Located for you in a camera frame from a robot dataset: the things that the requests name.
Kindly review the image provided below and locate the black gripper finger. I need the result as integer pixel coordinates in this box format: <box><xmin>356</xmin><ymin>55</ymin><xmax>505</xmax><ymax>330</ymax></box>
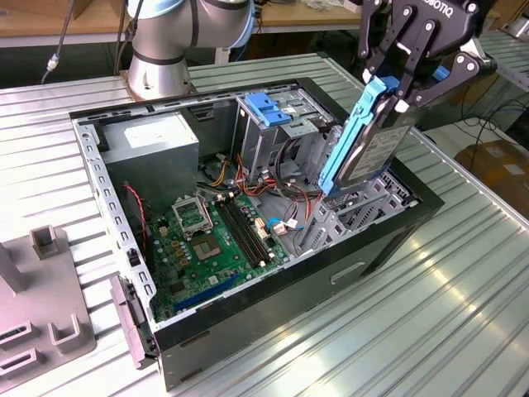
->
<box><xmin>392</xmin><ymin>18</ymin><xmax>499</xmax><ymax>115</ymax></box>
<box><xmin>357</xmin><ymin>0</ymin><xmax>414</xmax><ymax>84</ymax></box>

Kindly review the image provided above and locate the metal slat side table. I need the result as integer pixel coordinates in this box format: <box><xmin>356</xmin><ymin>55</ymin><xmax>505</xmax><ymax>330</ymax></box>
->
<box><xmin>479</xmin><ymin>31</ymin><xmax>529</xmax><ymax>121</ymax></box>

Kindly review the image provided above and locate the red black twisted wire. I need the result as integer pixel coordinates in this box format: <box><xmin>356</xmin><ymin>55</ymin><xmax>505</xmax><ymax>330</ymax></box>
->
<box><xmin>122</xmin><ymin>183</ymin><xmax>149</xmax><ymax>253</ymax></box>

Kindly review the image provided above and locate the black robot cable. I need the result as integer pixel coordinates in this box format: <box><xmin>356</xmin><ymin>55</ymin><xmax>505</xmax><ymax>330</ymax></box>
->
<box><xmin>115</xmin><ymin>0</ymin><xmax>145</xmax><ymax>78</ymax></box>

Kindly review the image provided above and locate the hard disk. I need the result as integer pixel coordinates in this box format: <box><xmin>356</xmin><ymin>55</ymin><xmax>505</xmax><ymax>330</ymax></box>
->
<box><xmin>317</xmin><ymin>74</ymin><xmax>414</xmax><ymax>198</ymax></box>

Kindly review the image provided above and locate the multicoloured wire bundle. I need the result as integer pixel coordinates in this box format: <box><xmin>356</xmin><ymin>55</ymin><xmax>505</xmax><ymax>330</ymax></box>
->
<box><xmin>197</xmin><ymin>151</ymin><xmax>330</xmax><ymax>227</ymax></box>

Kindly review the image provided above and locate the black cable metal plug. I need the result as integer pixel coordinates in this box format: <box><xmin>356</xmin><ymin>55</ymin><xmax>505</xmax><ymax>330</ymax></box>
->
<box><xmin>41</xmin><ymin>0</ymin><xmax>76</xmax><ymax>84</ymax></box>

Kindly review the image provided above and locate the labelled cardboard box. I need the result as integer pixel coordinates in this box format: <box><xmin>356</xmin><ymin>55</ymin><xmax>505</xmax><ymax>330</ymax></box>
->
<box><xmin>454</xmin><ymin>139</ymin><xmax>529</xmax><ymax>208</ymax></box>

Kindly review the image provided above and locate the grey parts rack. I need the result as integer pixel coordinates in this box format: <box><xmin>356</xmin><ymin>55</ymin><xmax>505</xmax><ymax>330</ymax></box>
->
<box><xmin>0</xmin><ymin>225</ymin><xmax>98</xmax><ymax>392</ymax></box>

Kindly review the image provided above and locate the blue plastic bay latch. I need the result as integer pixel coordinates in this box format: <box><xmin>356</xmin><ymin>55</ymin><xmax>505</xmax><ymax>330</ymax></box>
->
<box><xmin>244</xmin><ymin>93</ymin><xmax>291</xmax><ymax>128</ymax></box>

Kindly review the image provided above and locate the plain brown carton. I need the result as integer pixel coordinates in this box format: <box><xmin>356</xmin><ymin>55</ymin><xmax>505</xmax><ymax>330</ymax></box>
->
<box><xmin>72</xmin><ymin>0</ymin><xmax>130</xmax><ymax>20</ymax></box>

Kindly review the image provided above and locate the green motherboard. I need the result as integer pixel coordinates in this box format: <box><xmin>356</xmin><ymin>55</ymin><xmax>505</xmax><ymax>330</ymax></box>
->
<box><xmin>144</xmin><ymin>192</ymin><xmax>290</xmax><ymax>323</ymax></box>

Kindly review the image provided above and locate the square brown base plate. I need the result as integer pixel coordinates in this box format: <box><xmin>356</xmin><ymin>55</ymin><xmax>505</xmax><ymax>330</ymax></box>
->
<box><xmin>118</xmin><ymin>69</ymin><xmax>196</xmax><ymax>103</ymax></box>

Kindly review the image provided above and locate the black RAM slot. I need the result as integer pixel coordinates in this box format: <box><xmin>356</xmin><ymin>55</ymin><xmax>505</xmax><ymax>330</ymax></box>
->
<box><xmin>229</xmin><ymin>198</ymin><xmax>270</xmax><ymax>265</ymax></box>
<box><xmin>222</xmin><ymin>199</ymin><xmax>265</xmax><ymax>266</ymax></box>
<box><xmin>216</xmin><ymin>201</ymin><xmax>258</xmax><ymax>269</ymax></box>
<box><xmin>235</xmin><ymin>196</ymin><xmax>276</xmax><ymax>261</ymax></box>

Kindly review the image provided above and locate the black wire bundle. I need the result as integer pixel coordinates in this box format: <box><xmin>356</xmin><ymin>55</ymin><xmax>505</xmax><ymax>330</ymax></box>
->
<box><xmin>275</xmin><ymin>138</ymin><xmax>319</xmax><ymax>198</ymax></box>

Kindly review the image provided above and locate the grey metal disk bay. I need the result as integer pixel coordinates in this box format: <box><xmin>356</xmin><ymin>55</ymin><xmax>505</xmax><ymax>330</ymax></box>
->
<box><xmin>297</xmin><ymin>169</ymin><xmax>418</xmax><ymax>253</ymax></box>

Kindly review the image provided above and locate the grey metal drive cage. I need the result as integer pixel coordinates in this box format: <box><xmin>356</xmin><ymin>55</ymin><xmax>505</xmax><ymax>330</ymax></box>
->
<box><xmin>231</xmin><ymin>84</ymin><xmax>342</xmax><ymax>175</ymax></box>

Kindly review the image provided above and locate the grey case rear plate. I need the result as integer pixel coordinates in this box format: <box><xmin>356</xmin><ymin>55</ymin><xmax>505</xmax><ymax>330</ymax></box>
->
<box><xmin>109</xmin><ymin>275</ymin><xmax>160</xmax><ymax>370</ymax></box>

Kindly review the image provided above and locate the metal socket cover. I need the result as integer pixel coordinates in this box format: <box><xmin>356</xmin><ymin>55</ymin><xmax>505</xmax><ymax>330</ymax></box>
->
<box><xmin>171</xmin><ymin>196</ymin><xmax>214</xmax><ymax>237</ymax></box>

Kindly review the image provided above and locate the grey power supply unit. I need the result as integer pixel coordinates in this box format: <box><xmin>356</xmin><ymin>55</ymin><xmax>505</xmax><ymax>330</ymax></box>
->
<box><xmin>98</xmin><ymin>111</ymin><xmax>202</xmax><ymax>216</ymax></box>

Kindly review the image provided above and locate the short blue labelled wire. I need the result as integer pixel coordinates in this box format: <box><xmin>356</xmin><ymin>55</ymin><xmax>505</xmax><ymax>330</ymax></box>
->
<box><xmin>266</xmin><ymin>217</ymin><xmax>305</xmax><ymax>237</ymax></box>

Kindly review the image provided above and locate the blue expansion slot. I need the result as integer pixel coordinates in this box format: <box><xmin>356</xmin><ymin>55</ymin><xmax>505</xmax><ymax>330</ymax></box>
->
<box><xmin>172</xmin><ymin>270</ymin><xmax>241</xmax><ymax>314</ymax></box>

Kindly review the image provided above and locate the black PC case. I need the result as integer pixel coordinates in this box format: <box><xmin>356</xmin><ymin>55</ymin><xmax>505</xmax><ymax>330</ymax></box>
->
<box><xmin>68</xmin><ymin>76</ymin><xmax>446</xmax><ymax>392</ymax></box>

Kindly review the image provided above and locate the silver metal cylinder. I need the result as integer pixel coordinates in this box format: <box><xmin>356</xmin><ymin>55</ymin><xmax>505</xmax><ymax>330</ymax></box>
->
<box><xmin>506</xmin><ymin>16</ymin><xmax>529</xmax><ymax>38</ymax></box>

